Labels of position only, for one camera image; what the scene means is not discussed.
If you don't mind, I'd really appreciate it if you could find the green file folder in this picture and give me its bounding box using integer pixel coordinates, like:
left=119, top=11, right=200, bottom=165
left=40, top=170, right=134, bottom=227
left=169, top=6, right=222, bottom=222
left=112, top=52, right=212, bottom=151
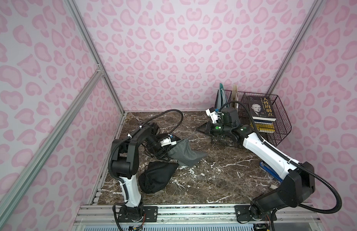
left=216, top=83, right=228, bottom=109

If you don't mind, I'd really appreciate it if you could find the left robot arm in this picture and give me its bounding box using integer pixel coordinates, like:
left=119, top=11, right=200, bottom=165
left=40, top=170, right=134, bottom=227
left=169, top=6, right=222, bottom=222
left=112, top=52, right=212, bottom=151
left=108, top=109, right=184, bottom=220

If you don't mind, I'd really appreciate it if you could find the beige file folder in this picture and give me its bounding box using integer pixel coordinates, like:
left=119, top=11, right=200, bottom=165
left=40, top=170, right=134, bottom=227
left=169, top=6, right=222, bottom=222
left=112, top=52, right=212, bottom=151
left=231, top=85, right=239, bottom=109

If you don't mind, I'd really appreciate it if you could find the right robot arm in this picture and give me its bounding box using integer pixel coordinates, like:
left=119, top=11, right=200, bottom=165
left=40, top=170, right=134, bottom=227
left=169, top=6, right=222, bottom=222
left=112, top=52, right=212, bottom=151
left=197, top=103, right=342, bottom=223

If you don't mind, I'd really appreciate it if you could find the yellow striped book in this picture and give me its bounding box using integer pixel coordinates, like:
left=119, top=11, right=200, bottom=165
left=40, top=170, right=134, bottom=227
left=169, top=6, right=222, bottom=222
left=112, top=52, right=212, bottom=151
left=254, top=119, right=276, bottom=133

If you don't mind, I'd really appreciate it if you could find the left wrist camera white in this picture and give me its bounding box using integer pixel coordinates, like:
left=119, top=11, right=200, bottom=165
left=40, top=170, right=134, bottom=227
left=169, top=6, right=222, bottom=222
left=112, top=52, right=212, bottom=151
left=159, top=134, right=180, bottom=147

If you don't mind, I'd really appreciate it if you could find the black pouch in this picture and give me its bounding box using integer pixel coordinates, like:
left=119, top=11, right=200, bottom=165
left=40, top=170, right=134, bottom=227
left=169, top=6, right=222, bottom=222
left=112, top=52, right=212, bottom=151
left=138, top=161, right=179, bottom=194
left=145, top=133, right=169, bottom=162

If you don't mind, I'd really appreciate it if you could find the grey hair dryer pouch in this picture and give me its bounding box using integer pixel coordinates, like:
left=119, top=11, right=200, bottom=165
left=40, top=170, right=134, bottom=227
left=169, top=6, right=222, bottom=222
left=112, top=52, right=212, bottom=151
left=168, top=139, right=207, bottom=167

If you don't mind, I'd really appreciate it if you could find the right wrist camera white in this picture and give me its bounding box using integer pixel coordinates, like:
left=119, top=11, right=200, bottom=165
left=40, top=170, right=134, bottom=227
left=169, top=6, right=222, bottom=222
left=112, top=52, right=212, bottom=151
left=205, top=107, right=222, bottom=124

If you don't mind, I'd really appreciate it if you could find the black portrait book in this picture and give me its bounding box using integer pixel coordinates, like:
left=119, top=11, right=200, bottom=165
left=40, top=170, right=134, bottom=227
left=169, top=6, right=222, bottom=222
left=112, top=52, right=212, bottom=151
left=248, top=96, right=276, bottom=122

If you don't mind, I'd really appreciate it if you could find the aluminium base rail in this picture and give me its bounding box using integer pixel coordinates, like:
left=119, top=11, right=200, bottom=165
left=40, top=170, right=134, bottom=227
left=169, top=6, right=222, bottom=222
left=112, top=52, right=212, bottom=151
left=71, top=204, right=325, bottom=231

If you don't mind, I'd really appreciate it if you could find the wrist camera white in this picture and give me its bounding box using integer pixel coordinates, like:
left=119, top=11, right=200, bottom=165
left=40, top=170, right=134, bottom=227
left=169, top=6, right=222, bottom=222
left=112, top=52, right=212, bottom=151
left=159, top=134, right=180, bottom=147
left=205, top=107, right=222, bottom=124

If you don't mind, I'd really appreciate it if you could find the black wire file rack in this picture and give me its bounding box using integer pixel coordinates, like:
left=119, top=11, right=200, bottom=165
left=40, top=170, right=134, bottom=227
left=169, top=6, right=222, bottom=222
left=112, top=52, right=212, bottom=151
left=215, top=90, right=292, bottom=146

